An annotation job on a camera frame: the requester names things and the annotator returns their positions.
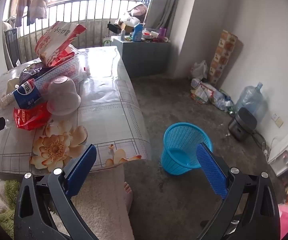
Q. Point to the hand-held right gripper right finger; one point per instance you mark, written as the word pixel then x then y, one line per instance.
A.
pixel 211 172

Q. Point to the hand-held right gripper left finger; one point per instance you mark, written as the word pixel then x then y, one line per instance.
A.
pixel 82 170

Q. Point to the red plastic packet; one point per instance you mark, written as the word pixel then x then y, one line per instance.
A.
pixel 29 118

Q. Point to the blue plastic basket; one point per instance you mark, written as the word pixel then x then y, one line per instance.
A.
pixel 178 152

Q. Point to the blue label soda bottle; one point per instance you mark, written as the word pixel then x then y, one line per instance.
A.
pixel 26 95

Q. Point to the purple snack bag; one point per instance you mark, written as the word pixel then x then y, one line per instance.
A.
pixel 31 72

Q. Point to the upturned translucent plastic bowl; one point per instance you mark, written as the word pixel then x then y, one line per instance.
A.
pixel 62 92

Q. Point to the clear plastic pack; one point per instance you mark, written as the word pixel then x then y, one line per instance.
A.
pixel 69 67

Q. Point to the red white snack bag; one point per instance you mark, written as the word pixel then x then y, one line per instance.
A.
pixel 56 40

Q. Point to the person's beige fleece leg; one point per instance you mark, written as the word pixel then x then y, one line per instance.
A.
pixel 101 205

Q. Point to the white plastic lump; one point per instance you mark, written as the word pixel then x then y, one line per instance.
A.
pixel 12 85

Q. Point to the person's bare foot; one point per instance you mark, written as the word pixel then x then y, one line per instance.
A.
pixel 128 195

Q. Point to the dark rice cooker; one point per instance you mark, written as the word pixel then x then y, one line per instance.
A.
pixel 241 126

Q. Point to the white water dispenser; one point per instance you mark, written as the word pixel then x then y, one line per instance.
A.
pixel 282 152

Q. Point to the table with floral tablecloth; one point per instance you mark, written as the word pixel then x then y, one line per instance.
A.
pixel 109 100

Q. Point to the pile of packets and bottles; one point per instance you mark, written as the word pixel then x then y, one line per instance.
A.
pixel 208 93

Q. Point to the large clear water jug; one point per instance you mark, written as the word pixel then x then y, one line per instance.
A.
pixel 250 101

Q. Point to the white plastic bag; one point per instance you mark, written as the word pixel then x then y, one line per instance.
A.
pixel 199 69

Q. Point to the rolled floral mat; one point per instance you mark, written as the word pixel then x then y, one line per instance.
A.
pixel 221 57

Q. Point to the brown hanging garment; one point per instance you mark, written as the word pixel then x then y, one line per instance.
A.
pixel 21 2

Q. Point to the pink hanging jacket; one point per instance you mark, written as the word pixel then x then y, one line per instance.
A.
pixel 37 5

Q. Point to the grey cabinet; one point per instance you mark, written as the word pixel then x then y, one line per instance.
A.
pixel 144 57

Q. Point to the white green paper bag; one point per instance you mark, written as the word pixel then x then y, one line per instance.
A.
pixel 107 41

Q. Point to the small white spray bottle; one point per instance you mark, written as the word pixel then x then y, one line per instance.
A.
pixel 123 35

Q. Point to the black flat object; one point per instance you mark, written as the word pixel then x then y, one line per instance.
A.
pixel 113 28

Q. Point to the blue detergent bottle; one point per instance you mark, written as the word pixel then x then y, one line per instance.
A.
pixel 137 33

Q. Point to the purple cup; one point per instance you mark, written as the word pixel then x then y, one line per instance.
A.
pixel 162 33

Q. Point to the cardboard box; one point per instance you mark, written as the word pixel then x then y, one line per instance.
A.
pixel 125 26

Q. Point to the clutter of small items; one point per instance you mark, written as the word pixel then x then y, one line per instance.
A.
pixel 150 35

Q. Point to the metal window railing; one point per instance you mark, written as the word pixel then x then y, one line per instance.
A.
pixel 84 0

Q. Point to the pink brown cloth bundle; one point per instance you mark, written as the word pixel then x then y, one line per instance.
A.
pixel 139 11

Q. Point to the grey curtain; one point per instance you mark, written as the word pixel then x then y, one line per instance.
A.
pixel 164 5

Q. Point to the wall socket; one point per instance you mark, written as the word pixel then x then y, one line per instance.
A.
pixel 277 121

